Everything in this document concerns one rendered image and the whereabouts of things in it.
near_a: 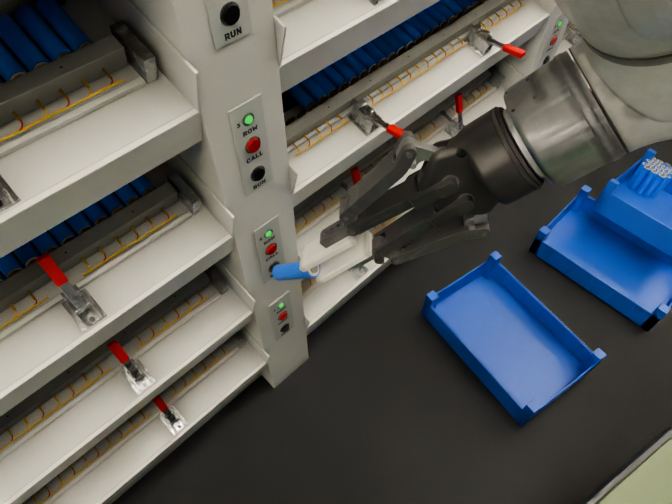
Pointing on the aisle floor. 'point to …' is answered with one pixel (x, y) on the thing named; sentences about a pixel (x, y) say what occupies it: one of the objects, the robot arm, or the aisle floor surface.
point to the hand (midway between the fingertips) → (335, 252)
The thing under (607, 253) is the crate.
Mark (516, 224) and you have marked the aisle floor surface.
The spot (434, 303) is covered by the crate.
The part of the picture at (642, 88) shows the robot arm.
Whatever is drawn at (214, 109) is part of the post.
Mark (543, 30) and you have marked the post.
